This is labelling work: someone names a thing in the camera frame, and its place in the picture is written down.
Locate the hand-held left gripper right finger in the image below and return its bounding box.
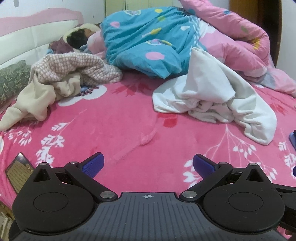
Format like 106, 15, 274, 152
179, 153, 267, 204

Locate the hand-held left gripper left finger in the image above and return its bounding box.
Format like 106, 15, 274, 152
30, 152, 119, 203

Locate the white sweatshirt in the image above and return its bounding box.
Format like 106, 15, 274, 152
152, 47, 278, 146

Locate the pink floral bed blanket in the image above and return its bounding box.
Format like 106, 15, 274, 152
0, 62, 296, 209

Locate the smartphone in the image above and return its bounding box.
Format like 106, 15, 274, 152
5, 152, 35, 194

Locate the beige garment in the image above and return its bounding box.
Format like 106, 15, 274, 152
0, 72, 81, 131

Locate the pink checked blanket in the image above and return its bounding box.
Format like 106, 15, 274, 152
31, 52, 123, 85

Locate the green patterned pillow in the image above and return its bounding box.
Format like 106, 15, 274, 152
0, 60, 31, 108

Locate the purple pillow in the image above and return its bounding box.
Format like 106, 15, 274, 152
47, 38, 74, 55

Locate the blue and pink floral quilt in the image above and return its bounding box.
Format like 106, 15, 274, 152
87, 0, 296, 98

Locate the wooden door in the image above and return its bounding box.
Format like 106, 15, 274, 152
229, 0, 282, 67

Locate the pink and white headboard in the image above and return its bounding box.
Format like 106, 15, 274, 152
0, 7, 85, 70

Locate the pale yellow wardrobe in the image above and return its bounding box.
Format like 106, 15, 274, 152
105, 0, 181, 18

